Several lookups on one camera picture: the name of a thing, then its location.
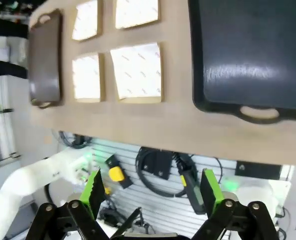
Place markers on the brown cardboard donut box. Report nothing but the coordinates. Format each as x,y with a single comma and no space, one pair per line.
137,26
100,22
164,75
102,77

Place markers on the yellow emergency stop button box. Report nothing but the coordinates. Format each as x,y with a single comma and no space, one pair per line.
115,174

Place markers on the black handheld enabling pendant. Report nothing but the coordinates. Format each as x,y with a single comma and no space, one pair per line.
196,197

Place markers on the white printed liner paper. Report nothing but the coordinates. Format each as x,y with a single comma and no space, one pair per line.
85,20
137,11
137,71
86,76

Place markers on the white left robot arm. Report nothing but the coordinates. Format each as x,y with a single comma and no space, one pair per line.
33,175

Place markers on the black metal mounting bracket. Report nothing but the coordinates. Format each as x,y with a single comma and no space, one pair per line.
160,162
260,171

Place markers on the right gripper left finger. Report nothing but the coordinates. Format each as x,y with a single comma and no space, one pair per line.
92,197

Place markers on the brown plastic serving tray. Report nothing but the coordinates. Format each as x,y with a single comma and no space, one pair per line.
44,57

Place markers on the black horizontal beam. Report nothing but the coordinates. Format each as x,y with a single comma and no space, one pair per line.
5,27
5,70

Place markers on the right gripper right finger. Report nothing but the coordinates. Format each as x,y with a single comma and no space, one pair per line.
210,197

